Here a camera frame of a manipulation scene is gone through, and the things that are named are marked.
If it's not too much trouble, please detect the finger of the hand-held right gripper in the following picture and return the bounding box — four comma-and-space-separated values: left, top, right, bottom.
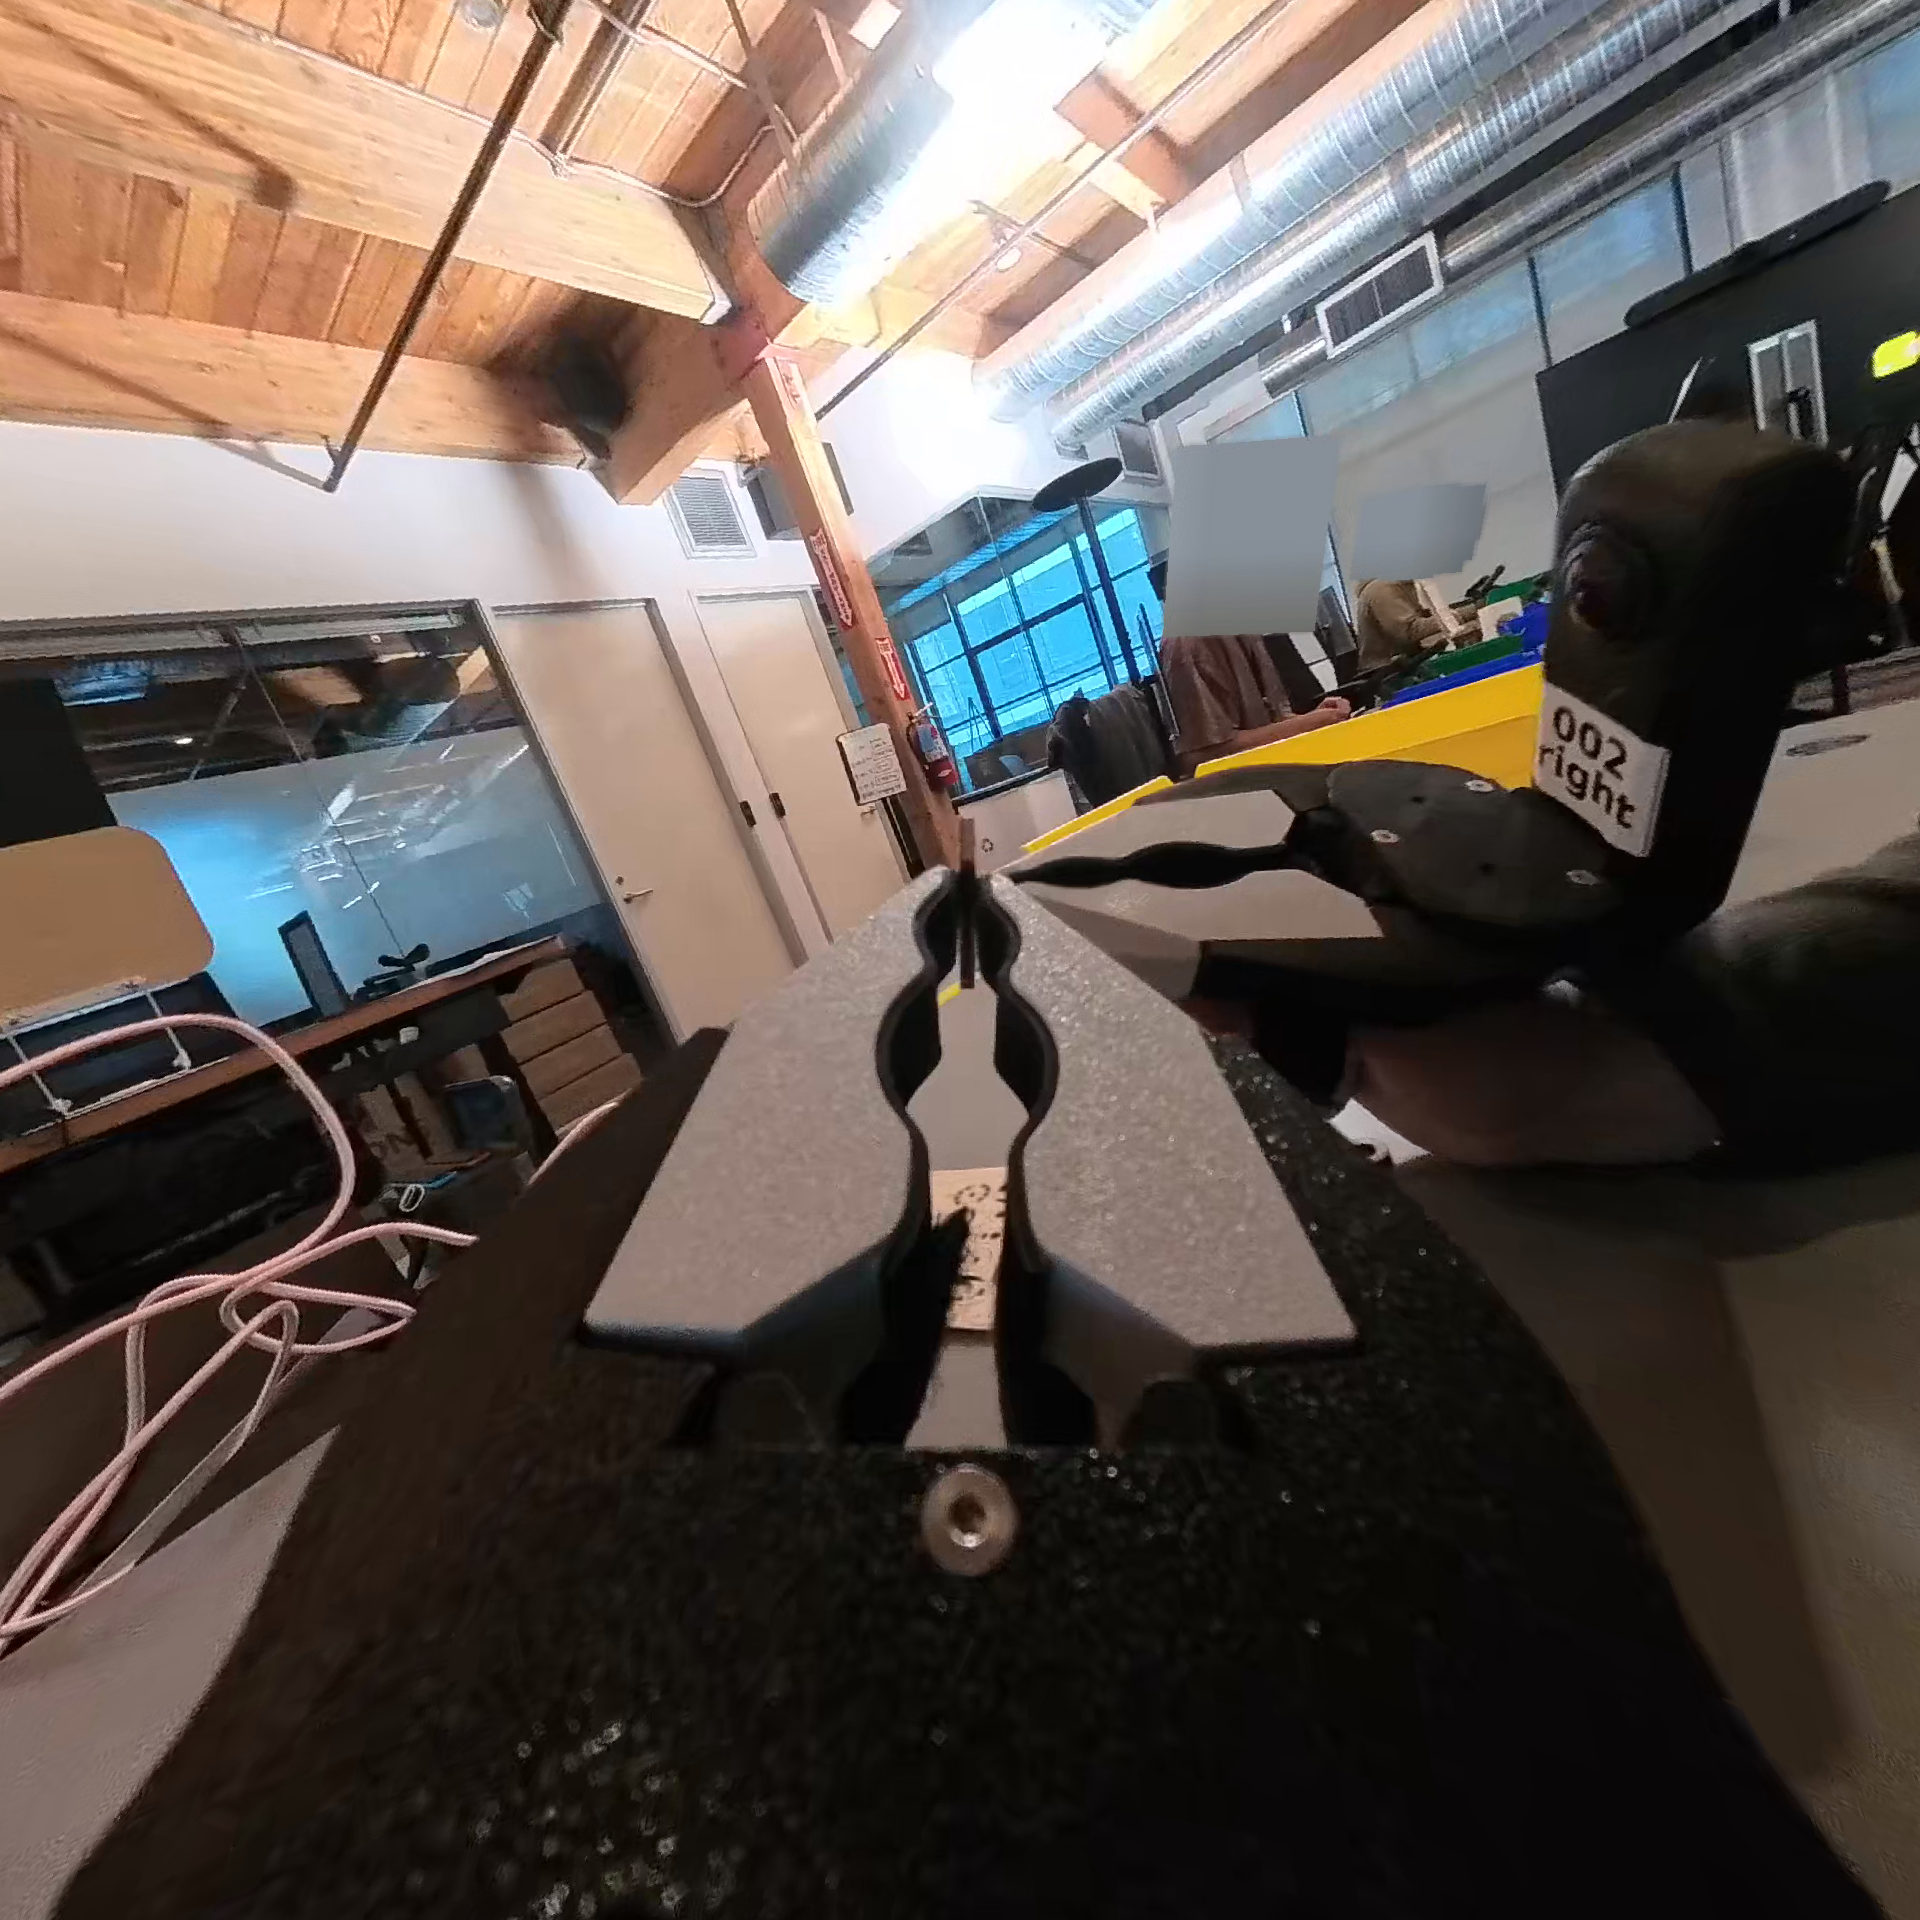
1019, 767, 1353, 868
1001, 836, 1392, 964

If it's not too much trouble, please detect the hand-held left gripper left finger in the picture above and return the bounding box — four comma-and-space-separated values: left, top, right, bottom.
583, 867, 973, 1449

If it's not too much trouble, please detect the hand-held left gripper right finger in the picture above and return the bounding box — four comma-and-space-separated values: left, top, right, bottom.
976, 872, 1360, 1449

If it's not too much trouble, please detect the wooden model part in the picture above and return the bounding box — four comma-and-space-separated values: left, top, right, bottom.
927, 816, 1009, 1337

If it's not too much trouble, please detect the person's right hand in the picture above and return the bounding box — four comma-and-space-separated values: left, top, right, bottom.
1328, 983, 1718, 1175

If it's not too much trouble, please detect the office chair with black jacket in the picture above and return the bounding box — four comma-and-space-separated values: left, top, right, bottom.
1043, 690, 1186, 811

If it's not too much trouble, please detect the yellow plastic bin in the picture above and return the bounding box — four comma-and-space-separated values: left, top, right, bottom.
1023, 662, 1547, 865

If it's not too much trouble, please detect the small blue bin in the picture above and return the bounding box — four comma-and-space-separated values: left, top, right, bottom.
1381, 651, 1547, 711

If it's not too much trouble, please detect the white recycling cabinet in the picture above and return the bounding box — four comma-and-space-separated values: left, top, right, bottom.
960, 778, 1149, 889

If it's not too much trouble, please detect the green plastic bin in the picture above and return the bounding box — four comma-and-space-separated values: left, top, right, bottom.
1416, 592, 1554, 671

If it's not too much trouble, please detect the stack of cardboard boxes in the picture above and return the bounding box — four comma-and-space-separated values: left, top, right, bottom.
495, 960, 647, 1143

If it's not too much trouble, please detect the large blue-tinted window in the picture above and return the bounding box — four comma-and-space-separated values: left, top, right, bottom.
883, 503, 1171, 753

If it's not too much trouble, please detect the black floor lamp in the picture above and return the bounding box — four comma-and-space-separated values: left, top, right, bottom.
1030, 458, 1163, 783

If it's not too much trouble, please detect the white door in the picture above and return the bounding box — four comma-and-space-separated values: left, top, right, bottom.
487, 599, 798, 1039
689, 587, 909, 940

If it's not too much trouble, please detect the long wooden desk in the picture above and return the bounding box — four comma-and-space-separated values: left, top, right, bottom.
0, 937, 587, 1186

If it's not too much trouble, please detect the large black screen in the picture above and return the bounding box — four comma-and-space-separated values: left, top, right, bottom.
1534, 316, 1920, 664

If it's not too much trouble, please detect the white ceiling vent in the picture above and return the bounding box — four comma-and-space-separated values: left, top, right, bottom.
1315, 231, 1445, 360

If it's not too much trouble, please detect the glass office window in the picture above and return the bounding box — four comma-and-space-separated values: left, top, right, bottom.
0, 609, 632, 1039

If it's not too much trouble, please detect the black soundbar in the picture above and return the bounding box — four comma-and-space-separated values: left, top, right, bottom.
1622, 182, 1895, 332

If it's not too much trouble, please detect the tan clipboard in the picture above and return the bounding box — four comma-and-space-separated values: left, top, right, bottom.
0, 826, 216, 1022

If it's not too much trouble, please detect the black ceiling pipe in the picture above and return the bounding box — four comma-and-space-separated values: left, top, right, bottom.
321, 0, 570, 494

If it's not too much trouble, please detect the pink cable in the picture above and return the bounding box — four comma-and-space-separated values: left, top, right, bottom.
0, 1012, 632, 1654

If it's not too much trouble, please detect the wooden support post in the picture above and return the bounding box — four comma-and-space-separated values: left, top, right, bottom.
736, 345, 962, 873

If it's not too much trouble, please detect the black wall speaker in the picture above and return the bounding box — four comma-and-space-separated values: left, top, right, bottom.
745, 458, 857, 542

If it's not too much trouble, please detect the white wall vent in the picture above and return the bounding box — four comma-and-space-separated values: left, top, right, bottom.
663, 470, 757, 561

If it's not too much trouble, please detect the large silver air duct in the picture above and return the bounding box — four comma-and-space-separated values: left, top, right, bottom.
745, 0, 976, 308

